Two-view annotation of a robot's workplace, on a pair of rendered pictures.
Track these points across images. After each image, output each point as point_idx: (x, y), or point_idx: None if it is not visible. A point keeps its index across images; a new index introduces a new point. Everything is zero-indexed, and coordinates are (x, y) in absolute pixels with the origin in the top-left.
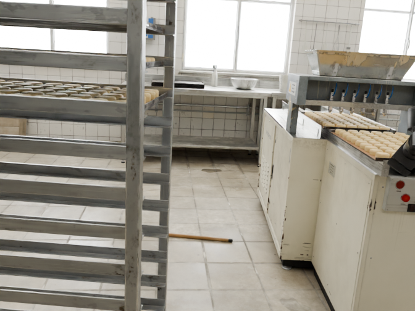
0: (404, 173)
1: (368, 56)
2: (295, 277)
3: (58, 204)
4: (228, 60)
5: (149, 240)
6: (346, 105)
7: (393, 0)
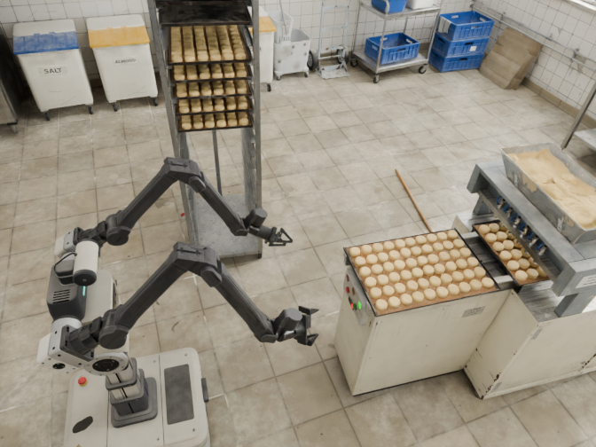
0: (269, 243)
1: (537, 189)
2: None
3: (427, 153)
4: None
5: (411, 217)
6: (504, 222)
7: None
